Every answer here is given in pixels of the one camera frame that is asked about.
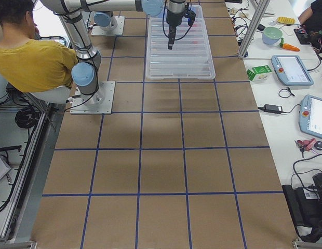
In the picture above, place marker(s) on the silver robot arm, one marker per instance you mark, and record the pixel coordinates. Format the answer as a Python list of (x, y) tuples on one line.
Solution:
[(152, 8), (70, 14)]

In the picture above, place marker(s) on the clear plastic storage box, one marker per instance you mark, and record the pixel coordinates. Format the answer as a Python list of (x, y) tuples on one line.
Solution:
[(189, 58)]

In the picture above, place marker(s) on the green and blue bowl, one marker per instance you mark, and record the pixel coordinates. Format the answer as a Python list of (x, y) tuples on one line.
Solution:
[(271, 35)]

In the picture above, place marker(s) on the yellow waffle toy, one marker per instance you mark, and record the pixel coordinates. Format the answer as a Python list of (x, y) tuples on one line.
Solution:
[(286, 20)]

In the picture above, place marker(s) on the green white carton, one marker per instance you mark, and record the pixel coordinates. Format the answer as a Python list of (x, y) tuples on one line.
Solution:
[(259, 73)]

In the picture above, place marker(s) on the toy carrot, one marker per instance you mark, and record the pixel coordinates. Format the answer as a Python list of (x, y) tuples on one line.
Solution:
[(286, 46)]

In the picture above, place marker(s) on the upper teach pendant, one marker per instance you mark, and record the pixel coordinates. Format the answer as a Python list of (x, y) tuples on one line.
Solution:
[(291, 71)]

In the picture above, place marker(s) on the teach pendant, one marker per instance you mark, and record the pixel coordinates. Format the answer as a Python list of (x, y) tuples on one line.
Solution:
[(291, 71), (310, 117)]

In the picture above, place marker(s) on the black power adapter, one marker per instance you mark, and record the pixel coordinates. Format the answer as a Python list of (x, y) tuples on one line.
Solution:
[(268, 108)]

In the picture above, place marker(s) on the white chair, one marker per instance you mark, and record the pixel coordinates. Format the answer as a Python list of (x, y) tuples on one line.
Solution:
[(57, 95)]

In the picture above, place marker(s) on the person in yellow shirt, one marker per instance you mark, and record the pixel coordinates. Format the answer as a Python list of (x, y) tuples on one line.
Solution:
[(29, 64)]

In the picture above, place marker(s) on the lower teach pendant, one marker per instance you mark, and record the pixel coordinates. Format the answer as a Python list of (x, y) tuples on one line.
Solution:
[(310, 117)]

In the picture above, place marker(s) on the aluminium frame post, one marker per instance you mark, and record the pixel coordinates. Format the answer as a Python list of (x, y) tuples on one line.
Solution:
[(255, 21)]

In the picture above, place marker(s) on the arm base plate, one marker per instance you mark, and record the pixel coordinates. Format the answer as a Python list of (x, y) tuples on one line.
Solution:
[(105, 25), (100, 103)]

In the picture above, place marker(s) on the black camera equipment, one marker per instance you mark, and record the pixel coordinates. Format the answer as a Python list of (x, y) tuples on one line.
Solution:
[(305, 206)]

